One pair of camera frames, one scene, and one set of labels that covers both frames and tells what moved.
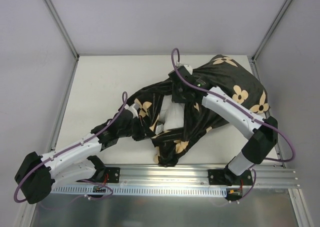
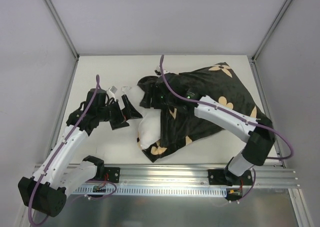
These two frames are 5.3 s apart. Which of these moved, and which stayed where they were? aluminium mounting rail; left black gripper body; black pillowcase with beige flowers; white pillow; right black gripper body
Moved: right black gripper body; left black gripper body; black pillowcase with beige flowers; white pillow
Stayed: aluminium mounting rail
